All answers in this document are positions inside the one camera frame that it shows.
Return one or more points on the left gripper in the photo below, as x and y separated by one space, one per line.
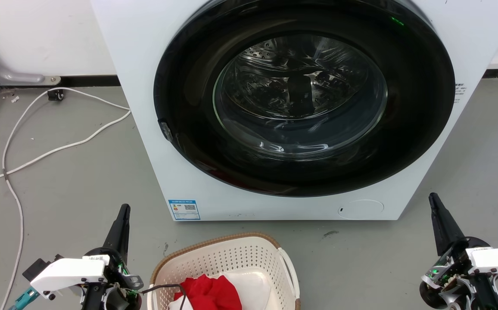
70 272

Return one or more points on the red garment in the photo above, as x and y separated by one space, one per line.
210 292

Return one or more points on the black box on left wrist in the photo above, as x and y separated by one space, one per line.
38 266

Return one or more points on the white front-load washing machine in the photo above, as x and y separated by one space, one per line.
145 64

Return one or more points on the teal connector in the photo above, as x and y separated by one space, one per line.
25 298

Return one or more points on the white garment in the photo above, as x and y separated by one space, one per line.
253 287

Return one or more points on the grey wall pipe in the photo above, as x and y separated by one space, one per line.
12 76

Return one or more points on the cream perforated laundry basket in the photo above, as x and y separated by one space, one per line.
231 254

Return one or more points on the round black washer door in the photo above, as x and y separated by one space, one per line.
188 86

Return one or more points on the round white filter cover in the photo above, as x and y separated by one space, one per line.
361 209

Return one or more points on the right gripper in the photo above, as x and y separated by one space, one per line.
490 260

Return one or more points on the blue energy label sticker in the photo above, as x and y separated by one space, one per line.
184 209

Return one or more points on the small black caster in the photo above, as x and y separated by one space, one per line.
55 95

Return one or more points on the steel washer drum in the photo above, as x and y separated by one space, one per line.
300 94

